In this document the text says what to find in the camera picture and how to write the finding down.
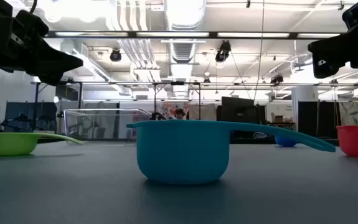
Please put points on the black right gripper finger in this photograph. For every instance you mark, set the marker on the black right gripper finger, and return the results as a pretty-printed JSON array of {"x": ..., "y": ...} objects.
[{"x": 331, "y": 53}]

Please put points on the silver air duct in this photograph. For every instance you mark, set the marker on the silver air duct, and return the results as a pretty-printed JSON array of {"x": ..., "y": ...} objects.
[{"x": 183, "y": 18}]

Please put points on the person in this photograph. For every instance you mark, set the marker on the person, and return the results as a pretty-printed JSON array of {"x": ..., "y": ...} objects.
[{"x": 180, "y": 114}]

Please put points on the small blue measuring cup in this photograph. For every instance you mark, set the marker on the small blue measuring cup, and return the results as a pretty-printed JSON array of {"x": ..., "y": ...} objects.
[{"x": 285, "y": 142}]

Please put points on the green measuring cup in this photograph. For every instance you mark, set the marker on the green measuring cup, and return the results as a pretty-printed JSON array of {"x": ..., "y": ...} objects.
[{"x": 9, "y": 144}]

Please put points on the black monitor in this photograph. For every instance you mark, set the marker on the black monitor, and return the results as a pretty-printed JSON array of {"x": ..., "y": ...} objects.
[{"x": 238, "y": 109}]

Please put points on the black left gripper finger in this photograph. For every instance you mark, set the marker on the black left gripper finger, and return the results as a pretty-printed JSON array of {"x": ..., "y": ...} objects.
[{"x": 54, "y": 65}]

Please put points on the teal measuring cup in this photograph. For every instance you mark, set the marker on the teal measuring cup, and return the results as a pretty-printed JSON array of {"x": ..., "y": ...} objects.
[{"x": 181, "y": 152}]

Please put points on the black metal frame stand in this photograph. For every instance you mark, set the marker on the black metal frame stand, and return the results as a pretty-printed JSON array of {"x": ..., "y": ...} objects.
[{"x": 177, "y": 83}]

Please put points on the clear plastic basket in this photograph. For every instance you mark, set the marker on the clear plastic basket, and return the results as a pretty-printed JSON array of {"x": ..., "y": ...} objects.
[{"x": 104, "y": 124}]

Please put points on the hanging black ceiling camera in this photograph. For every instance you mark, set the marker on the hanging black ceiling camera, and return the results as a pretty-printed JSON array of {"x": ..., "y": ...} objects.
[
  {"x": 115, "y": 56},
  {"x": 276, "y": 79},
  {"x": 223, "y": 52}
]

